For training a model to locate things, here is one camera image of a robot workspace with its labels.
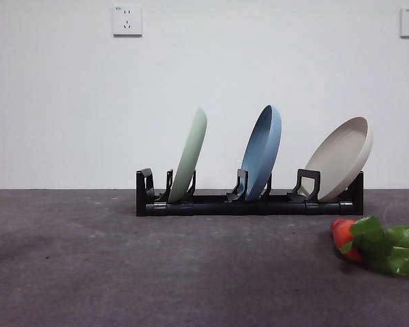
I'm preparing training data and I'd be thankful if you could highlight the green plate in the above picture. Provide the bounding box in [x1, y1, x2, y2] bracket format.
[167, 106, 208, 204]

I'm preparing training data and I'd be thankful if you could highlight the orange carrot with green leaves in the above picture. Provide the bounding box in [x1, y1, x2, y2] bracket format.
[329, 215, 409, 277]

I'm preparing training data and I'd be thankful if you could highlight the black plate rack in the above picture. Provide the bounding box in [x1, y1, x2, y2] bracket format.
[135, 168, 365, 217]

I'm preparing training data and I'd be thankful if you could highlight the blue plate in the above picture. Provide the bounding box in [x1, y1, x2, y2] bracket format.
[241, 104, 282, 202]

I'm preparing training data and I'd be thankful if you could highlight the beige plate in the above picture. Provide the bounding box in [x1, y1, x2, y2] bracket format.
[304, 116, 374, 202]

